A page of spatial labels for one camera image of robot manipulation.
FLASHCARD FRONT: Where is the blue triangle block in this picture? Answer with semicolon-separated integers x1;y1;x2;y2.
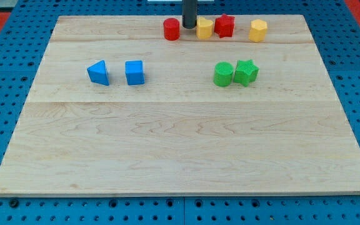
87;60;109;86

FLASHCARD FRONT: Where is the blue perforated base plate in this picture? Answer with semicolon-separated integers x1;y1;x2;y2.
0;0;360;224

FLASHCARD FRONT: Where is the blue cube block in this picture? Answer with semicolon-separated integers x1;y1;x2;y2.
125;60;144;85

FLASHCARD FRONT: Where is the yellow heart block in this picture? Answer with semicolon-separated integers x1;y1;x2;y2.
196;17;214;39

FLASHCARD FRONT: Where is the red star block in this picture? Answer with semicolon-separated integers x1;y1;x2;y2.
214;14;235;38

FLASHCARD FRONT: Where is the light wooden board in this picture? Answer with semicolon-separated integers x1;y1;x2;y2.
0;15;360;198

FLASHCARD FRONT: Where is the green cylinder block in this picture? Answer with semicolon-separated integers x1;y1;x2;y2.
213;61;234;87

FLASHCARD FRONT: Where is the green star block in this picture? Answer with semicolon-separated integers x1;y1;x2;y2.
233;59;259;87

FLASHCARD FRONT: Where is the yellow hexagon block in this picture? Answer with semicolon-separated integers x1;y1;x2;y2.
249;19;268;42

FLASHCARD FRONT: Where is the red cylinder block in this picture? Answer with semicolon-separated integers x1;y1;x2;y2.
163;17;180;41

